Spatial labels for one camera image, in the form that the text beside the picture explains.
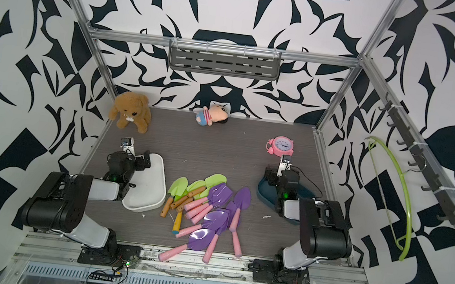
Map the purple pointed shovel pink handle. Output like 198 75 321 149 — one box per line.
229 187 252 232

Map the purple square scoop pink handle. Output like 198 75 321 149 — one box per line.
184 183 233 224

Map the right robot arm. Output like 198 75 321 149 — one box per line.
262 167 352 272

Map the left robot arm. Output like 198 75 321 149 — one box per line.
21 149 152 257

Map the white storage tray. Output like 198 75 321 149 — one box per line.
122 153 167 213

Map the pink alarm clock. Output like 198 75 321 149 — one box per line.
265 136 295 157

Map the brown teddy bear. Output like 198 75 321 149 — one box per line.
109 92 152 134

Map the small plush doll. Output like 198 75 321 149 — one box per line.
195 104 230 127

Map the black power strip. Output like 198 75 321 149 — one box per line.
86 270 116 284

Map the green hoop hanger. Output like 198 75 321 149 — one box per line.
351 135 424 263

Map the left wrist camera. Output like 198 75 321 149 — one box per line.
120 137 135 156

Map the green shovel wooden handle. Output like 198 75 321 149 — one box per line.
160 176 189 218
176 173 227 212
170 180 207 211

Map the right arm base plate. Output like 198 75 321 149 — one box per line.
248 259 310 284

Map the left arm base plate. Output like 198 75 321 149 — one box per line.
77 244 142 267

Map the grey wall shelf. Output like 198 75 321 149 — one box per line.
168 39 282 81

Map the black hook rail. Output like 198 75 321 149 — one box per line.
380 93 455 225

